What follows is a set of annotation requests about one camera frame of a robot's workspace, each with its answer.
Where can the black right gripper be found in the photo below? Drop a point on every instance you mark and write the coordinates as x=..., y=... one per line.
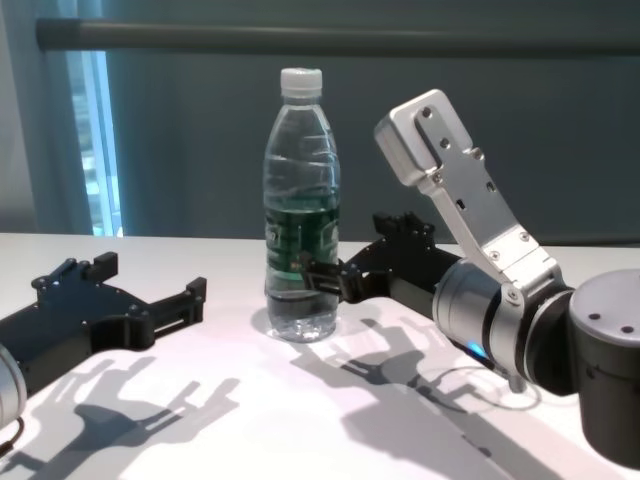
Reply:
x=395, y=265

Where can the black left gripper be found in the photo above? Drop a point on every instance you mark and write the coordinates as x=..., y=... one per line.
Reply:
x=75, y=320

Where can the clear water bottle green label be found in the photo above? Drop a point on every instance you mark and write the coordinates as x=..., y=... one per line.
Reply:
x=300, y=200

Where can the narrow glass window strip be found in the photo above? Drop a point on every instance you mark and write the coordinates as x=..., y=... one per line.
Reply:
x=97, y=150

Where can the grey handrail bar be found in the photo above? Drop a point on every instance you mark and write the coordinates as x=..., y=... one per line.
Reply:
x=400, y=39

